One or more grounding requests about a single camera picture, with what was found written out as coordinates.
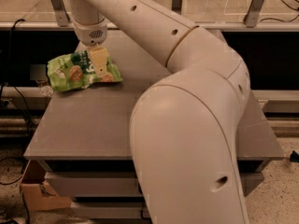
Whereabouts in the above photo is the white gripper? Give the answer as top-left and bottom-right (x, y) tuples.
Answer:
(73, 17), (109, 77)

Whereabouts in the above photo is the green rice chip bag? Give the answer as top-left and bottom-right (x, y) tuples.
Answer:
(47, 50), (122, 91)

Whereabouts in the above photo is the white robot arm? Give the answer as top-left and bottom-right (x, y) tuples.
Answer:
(83, 0), (250, 224)

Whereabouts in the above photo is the upper grey drawer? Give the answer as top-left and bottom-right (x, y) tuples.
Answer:
(44, 171), (265, 199)

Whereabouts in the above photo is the grey drawer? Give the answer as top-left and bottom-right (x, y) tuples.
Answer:
(71, 202), (150, 219)
(44, 171), (265, 199)

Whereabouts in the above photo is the cardboard box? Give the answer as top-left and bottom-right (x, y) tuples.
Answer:
(21, 161), (71, 211)

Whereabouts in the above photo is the lower grey drawer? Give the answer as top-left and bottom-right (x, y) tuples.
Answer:
(71, 202), (150, 219)

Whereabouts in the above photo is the black plug on floor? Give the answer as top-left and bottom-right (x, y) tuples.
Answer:
(290, 150), (299, 163)

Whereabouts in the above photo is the left metal bracket post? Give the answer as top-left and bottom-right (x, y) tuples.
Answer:
(50, 0), (70, 27)

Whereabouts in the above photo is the black cable left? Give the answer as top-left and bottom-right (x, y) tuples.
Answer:
(0, 18), (36, 135)

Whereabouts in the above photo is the right metal bracket post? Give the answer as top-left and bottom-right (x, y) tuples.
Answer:
(243, 0), (265, 28)

